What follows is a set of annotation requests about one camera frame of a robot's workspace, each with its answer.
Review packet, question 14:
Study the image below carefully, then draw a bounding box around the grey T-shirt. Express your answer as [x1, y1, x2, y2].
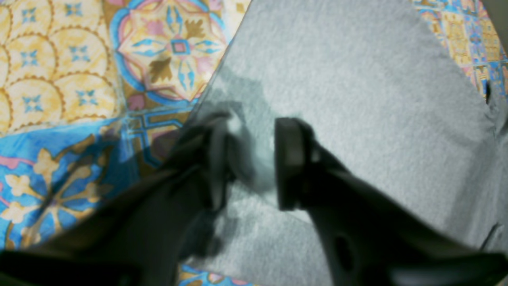
[183, 0, 507, 286]

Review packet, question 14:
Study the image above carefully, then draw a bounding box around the patterned tile tablecloth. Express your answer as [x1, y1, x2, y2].
[1, 0, 250, 286]

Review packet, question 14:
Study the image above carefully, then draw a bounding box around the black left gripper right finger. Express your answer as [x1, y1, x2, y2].
[275, 118, 507, 286]

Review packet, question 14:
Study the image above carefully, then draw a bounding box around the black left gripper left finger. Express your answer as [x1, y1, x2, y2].
[1, 113, 239, 286]

